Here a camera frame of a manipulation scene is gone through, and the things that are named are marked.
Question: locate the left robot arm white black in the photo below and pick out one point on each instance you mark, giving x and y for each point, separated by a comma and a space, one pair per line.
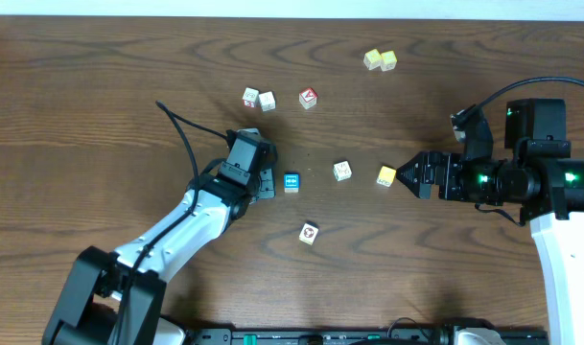
116, 297

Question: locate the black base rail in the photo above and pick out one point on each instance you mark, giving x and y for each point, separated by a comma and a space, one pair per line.
402, 331

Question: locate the white green wooden block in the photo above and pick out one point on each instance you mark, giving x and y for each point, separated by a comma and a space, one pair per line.
342, 170

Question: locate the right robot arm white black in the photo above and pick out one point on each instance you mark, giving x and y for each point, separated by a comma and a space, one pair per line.
541, 177

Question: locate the red letter A block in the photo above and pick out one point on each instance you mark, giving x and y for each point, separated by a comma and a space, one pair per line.
308, 98

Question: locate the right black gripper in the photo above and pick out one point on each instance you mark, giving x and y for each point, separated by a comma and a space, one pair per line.
451, 162

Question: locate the pale yellow far block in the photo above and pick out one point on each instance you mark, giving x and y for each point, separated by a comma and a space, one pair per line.
372, 59

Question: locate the brown circle wooden block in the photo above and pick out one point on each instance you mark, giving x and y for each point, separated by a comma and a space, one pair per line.
308, 233

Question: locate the white red wooden block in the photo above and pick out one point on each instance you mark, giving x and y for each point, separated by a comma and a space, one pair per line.
250, 97

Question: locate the yellow block near centre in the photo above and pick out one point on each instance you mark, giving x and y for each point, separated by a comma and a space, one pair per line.
386, 176

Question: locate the yellow far right block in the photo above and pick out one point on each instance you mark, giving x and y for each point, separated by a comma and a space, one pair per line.
389, 61

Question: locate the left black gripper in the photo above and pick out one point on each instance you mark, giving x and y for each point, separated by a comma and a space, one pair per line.
268, 187

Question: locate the white letter wooden block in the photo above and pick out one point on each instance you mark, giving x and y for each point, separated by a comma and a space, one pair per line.
267, 101

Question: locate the blue top wooden block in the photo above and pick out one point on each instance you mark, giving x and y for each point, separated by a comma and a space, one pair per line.
291, 182

